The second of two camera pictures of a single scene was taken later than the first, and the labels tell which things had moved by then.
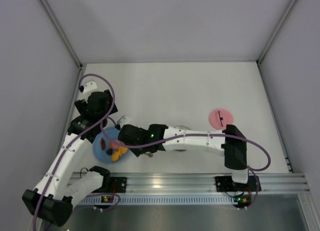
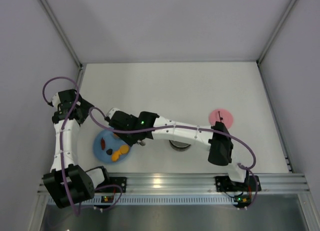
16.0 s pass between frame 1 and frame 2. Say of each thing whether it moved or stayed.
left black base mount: stayed
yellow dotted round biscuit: stayed
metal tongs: moved
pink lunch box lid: stayed
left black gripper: moved
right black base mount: stayed
